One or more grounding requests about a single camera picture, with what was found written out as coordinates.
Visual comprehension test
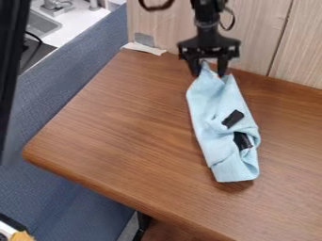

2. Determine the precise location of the toy sink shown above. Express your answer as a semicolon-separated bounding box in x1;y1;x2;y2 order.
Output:
24;0;114;49

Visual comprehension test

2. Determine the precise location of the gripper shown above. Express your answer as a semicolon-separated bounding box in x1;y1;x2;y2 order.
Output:
176;27;243;78

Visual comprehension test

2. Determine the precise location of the light blue cloth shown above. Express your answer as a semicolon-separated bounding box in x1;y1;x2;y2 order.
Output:
185;60;262;184

